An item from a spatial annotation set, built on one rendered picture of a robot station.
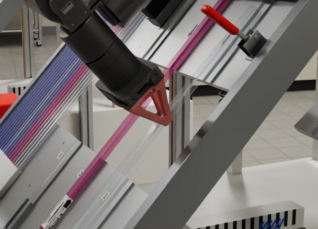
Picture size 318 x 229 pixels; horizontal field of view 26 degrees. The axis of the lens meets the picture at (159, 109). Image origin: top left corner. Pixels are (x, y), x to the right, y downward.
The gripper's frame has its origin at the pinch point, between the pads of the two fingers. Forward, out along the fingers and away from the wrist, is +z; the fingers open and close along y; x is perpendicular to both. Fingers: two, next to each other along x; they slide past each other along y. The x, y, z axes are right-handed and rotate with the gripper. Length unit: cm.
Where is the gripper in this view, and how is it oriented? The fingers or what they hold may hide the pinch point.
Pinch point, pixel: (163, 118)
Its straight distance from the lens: 98.6
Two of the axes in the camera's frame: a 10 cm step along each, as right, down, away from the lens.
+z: 5.9, 6.4, 5.0
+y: -4.7, -2.3, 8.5
